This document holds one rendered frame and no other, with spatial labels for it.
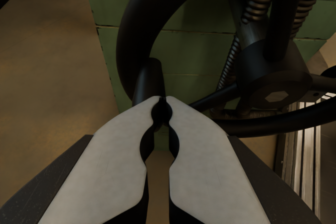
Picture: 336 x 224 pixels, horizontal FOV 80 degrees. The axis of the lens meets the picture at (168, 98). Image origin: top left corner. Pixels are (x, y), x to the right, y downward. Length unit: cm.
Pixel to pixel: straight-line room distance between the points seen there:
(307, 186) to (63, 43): 145
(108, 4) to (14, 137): 95
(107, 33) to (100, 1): 6
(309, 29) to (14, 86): 131
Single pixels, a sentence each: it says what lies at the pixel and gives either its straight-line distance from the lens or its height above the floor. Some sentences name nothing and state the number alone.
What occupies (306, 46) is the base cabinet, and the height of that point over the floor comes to 69.
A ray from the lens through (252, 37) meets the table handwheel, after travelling 23.
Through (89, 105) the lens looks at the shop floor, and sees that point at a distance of 115.
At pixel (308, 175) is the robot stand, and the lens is 93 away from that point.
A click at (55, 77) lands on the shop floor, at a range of 131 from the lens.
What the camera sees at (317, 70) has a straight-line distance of 59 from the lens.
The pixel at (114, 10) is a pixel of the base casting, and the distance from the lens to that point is 37.
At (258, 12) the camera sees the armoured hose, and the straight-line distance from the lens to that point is 24.
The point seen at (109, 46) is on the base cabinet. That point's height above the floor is 66.
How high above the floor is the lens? 96
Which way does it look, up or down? 58 degrees down
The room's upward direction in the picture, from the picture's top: 8 degrees clockwise
